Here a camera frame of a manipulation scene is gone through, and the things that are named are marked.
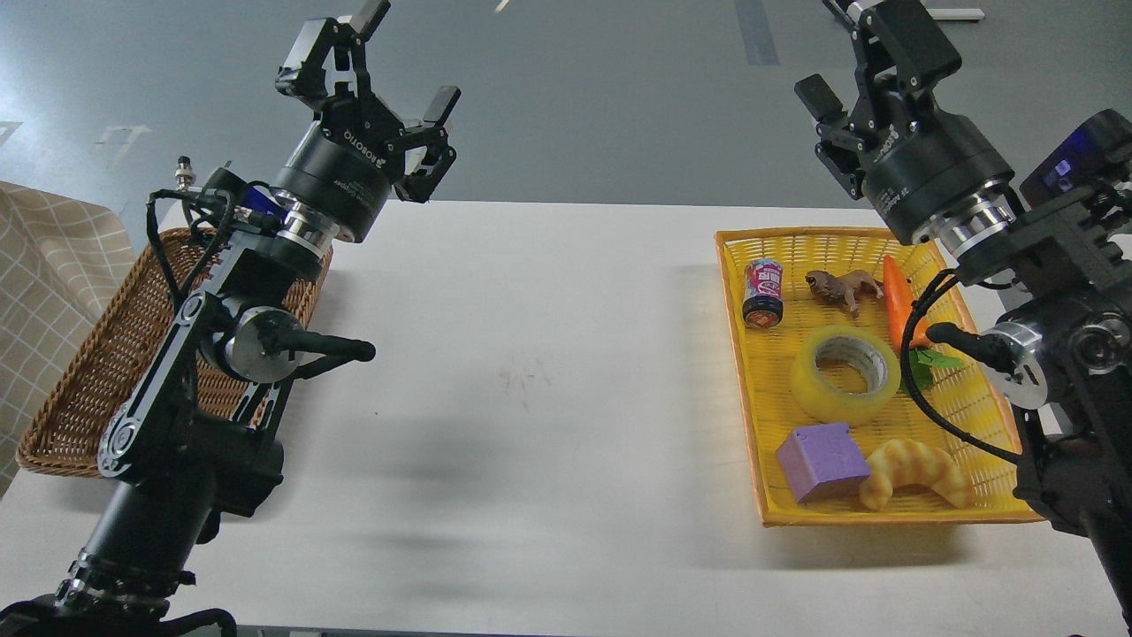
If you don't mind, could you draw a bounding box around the yellow tape roll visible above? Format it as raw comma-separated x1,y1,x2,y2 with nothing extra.
788,326,901,427

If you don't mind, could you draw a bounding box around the white stand base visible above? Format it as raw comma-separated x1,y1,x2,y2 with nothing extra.
929,8,986,23

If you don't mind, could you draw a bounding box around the yellow plastic basket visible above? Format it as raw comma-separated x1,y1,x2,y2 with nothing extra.
715,226,1040,526

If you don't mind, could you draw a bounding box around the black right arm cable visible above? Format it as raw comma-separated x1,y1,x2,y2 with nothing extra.
899,268,1027,465

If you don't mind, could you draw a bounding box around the brown wicker basket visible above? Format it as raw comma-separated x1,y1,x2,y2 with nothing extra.
15,229,334,479

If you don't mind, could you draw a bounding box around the orange toy carrot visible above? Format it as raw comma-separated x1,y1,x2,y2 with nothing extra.
882,255,964,390

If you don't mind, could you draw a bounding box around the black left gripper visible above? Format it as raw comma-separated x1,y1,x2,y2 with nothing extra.
272,1,462,243

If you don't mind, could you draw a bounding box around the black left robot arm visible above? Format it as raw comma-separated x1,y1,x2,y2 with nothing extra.
3,1,460,636

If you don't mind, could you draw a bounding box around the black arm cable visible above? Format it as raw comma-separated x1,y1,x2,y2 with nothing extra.
146,188,284,311
899,268,1027,465

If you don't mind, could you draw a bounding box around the small soda can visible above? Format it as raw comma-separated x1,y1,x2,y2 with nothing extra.
741,258,784,329

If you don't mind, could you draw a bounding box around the brown toy animal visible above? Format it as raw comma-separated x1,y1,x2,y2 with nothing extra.
804,269,885,319

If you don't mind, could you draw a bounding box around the toy croissant bread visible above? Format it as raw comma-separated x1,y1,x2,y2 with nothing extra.
858,439,975,511

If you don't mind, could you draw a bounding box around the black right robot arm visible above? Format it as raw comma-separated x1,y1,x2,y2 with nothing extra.
795,1,1131,618

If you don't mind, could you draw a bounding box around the purple foam block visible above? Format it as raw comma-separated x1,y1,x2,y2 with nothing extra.
775,422,873,503

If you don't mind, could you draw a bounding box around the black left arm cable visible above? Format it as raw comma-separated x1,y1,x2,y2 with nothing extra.
146,188,284,311

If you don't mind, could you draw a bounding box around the beige checkered cloth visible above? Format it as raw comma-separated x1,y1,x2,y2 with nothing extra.
1,182,136,492

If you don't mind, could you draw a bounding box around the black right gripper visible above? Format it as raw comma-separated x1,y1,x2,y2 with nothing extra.
795,1,1015,246

